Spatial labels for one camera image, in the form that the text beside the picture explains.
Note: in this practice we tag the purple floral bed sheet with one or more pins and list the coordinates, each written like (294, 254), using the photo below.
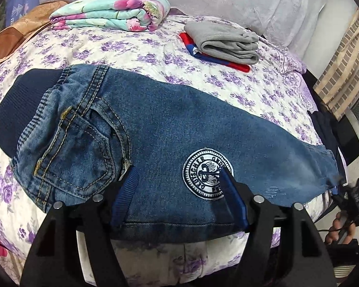
(273, 89)

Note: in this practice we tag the floral teal pink blanket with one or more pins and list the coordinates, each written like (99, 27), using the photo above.
(128, 15)

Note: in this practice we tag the grey folded garment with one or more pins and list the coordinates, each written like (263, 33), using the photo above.
(225, 42)

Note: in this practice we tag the blue denim jeans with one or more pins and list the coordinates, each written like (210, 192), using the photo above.
(72, 132)

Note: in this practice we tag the person's right hand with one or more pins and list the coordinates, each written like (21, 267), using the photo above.
(333, 234)

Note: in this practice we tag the dark navy pants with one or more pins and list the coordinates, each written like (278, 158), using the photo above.
(322, 125)

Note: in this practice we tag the red blue folded garment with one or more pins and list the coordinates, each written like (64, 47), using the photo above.
(196, 53)

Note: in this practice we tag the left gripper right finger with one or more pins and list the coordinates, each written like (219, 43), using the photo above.
(302, 260)

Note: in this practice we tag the beige brick-pattern curtain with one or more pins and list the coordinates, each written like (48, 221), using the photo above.
(338, 86)

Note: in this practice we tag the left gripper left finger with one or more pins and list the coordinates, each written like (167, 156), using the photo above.
(53, 259)

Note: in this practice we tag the brown orange pillow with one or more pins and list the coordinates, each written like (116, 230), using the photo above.
(16, 35)

